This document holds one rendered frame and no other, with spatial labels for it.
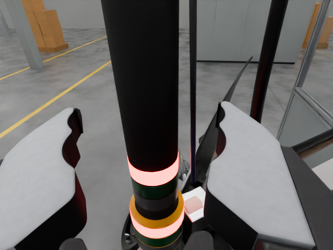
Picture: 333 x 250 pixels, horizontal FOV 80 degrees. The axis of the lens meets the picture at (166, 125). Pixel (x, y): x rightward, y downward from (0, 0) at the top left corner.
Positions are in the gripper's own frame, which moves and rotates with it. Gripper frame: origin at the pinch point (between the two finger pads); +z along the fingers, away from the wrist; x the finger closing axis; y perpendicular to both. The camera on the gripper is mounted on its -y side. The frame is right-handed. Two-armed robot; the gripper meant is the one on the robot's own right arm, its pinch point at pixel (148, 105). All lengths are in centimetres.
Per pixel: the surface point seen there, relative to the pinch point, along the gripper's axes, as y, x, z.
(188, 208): 10.8, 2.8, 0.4
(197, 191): 11.0, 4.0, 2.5
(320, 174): 27.2, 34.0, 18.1
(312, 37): 17, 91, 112
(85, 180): 148, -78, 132
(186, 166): 38, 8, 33
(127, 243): 27.0, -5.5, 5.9
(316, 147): 11.2, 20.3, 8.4
